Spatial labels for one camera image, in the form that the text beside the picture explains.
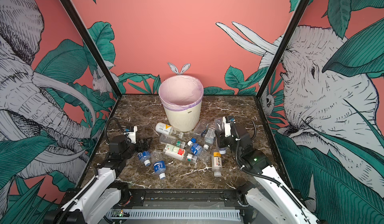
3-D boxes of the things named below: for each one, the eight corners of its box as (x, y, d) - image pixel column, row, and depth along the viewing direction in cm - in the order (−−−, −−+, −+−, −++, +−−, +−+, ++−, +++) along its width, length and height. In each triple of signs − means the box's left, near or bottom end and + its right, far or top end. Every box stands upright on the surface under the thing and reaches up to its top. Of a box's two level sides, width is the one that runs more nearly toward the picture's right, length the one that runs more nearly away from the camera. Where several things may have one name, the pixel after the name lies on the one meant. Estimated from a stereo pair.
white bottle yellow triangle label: (156, 133, 101) (154, 128, 95) (160, 126, 104) (158, 121, 99) (181, 141, 97) (180, 136, 92) (184, 134, 100) (183, 129, 95)
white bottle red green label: (164, 155, 90) (163, 150, 85) (168, 147, 93) (166, 143, 88) (182, 161, 88) (181, 157, 83) (185, 153, 91) (184, 149, 86)
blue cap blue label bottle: (204, 167, 85) (204, 164, 81) (186, 146, 93) (185, 142, 90) (212, 159, 88) (213, 156, 84) (194, 140, 96) (194, 136, 92)
